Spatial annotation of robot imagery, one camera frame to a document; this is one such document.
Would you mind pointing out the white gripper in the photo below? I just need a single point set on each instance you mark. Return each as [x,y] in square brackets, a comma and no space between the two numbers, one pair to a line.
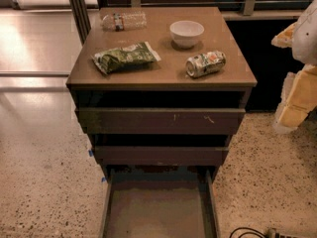
[307,39]

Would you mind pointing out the green jalapeno chip bag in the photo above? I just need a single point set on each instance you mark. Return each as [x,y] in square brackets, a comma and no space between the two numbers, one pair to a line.
[114,59]

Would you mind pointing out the brown drawer cabinet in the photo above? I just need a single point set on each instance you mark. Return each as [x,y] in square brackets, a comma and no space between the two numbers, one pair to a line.
[165,83]

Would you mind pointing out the top drawer front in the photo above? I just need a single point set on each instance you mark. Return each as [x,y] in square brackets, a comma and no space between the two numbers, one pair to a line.
[178,121]

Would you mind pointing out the open bottom drawer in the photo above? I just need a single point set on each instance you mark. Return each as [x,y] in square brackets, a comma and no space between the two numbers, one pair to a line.
[160,204]

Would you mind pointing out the middle drawer front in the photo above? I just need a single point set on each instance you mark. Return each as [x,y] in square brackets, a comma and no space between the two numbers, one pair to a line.
[161,156]

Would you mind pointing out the white soda can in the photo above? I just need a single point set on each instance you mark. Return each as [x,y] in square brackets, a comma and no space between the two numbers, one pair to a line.
[204,64]

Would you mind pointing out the white bowl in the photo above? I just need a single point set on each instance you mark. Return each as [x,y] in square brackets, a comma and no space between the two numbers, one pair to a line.
[186,34]

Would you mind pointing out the power strip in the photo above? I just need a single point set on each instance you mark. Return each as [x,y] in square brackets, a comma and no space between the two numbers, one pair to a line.
[274,233]

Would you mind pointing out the clear plastic water bottle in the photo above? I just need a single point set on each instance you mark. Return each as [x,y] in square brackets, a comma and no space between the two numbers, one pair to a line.
[124,21]

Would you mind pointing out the dark vertical post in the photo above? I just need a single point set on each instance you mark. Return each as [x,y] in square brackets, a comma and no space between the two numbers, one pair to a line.
[80,15]

